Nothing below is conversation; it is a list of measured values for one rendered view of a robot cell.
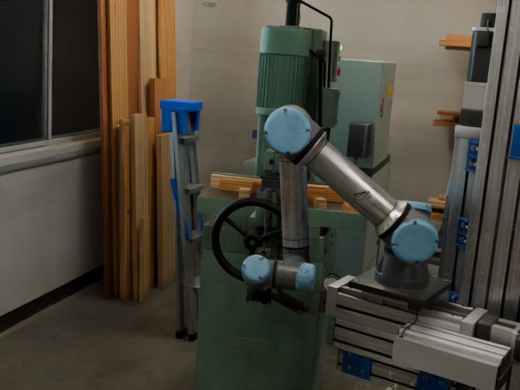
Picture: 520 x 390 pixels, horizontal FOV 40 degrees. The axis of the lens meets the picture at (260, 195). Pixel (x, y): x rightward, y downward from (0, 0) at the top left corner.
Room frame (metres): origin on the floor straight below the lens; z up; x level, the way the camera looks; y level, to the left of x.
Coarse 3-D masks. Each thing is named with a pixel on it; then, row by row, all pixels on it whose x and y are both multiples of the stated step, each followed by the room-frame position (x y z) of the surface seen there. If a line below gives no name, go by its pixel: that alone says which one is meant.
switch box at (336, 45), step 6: (324, 42) 2.83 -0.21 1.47; (336, 42) 2.83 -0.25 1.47; (324, 48) 2.83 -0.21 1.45; (336, 48) 2.83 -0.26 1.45; (336, 54) 2.83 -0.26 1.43; (336, 60) 2.82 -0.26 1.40; (330, 66) 2.83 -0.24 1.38; (336, 66) 2.83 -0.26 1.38; (330, 72) 2.83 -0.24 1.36; (336, 72) 2.83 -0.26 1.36; (330, 78) 2.83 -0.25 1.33; (336, 78) 2.83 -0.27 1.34
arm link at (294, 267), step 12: (276, 264) 1.79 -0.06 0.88; (288, 264) 1.80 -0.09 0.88; (300, 264) 1.80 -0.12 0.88; (312, 264) 1.81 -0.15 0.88; (276, 276) 1.78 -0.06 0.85; (288, 276) 1.77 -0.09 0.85; (300, 276) 1.77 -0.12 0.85; (312, 276) 1.77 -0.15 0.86; (276, 288) 1.79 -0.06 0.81; (288, 288) 1.78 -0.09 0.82; (300, 288) 1.78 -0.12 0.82; (312, 288) 1.78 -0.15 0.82
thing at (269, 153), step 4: (268, 152) 2.54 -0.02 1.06; (272, 152) 2.54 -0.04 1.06; (268, 156) 2.54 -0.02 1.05; (272, 156) 2.54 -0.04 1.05; (276, 156) 2.54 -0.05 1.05; (268, 160) 2.54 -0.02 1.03; (276, 160) 2.54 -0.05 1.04; (264, 164) 2.55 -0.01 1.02; (268, 164) 2.54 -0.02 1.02; (272, 164) 2.54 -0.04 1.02; (276, 164) 2.54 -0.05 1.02; (264, 168) 2.55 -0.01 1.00; (268, 168) 2.54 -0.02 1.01; (272, 168) 2.54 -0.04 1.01; (276, 168) 2.54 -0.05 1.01; (272, 172) 2.58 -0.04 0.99; (276, 172) 2.58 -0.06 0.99
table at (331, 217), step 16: (208, 192) 2.55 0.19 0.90; (224, 192) 2.57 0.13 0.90; (208, 208) 2.46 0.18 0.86; (240, 208) 2.44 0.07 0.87; (336, 208) 2.43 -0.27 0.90; (256, 224) 2.33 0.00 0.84; (272, 224) 2.32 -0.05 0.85; (320, 224) 2.39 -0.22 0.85; (336, 224) 2.38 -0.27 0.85; (352, 224) 2.37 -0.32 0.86
